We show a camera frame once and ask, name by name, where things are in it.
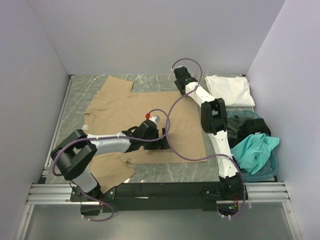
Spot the tan t shirt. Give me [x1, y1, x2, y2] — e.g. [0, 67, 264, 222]
[84, 76, 207, 193]

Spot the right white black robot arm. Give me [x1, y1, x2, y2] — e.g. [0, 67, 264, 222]
[173, 66, 246, 200]

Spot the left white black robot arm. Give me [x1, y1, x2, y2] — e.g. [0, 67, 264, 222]
[50, 116, 170, 201]

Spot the folded white t shirt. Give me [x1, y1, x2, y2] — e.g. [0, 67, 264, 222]
[205, 75, 255, 108]

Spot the grey t shirt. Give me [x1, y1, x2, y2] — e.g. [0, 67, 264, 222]
[227, 115, 248, 149]

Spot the black t shirt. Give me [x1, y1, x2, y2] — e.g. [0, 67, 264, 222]
[238, 118, 271, 140]

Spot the black base beam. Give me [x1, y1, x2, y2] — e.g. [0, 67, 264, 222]
[96, 182, 248, 213]

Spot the teal t shirt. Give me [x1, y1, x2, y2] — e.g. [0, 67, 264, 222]
[231, 133, 280, 175]

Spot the teal plastic laundry basket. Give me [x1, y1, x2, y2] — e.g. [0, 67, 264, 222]
[227, 110, 279, 182]

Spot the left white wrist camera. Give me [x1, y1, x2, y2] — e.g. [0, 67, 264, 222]
[145, 113, 161, 125]

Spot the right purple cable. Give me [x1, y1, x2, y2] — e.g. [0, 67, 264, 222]
[164, 57, 246, 218]

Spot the purple cable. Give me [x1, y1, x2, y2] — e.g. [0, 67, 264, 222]
[164, 57, 246, 218]
[51, 108, 172, 222]

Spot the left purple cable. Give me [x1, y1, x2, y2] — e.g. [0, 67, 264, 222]
[51, 108, 172, 222]

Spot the aluminium rail frame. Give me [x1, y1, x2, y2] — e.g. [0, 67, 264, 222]
[26, 74, 290, 205]

